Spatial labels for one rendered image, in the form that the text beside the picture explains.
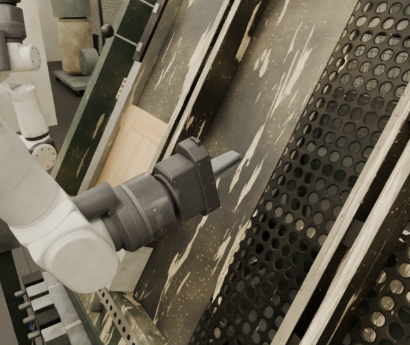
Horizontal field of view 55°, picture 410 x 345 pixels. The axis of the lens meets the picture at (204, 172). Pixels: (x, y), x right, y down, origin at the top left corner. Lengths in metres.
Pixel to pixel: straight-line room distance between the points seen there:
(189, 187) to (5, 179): 0.24
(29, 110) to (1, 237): 0.50
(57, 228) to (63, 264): 0.04
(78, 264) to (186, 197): 0.17
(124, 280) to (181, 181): 0.51
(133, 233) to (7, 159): 0.18
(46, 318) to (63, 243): 0.76
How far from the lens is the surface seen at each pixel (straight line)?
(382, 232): 0.57
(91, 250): 0.46
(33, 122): 1.17
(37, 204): 0.43
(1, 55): 1.09
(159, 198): 0.51
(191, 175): 0.53
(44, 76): 4.99
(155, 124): 1.07
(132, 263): 0.97
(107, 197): 0.48
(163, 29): 1.24
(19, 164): 0.40
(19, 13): 1.15
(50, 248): 0.44
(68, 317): 1.21
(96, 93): 1.44
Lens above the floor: 1.57
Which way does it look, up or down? 26 degrees down
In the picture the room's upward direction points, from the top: straight up
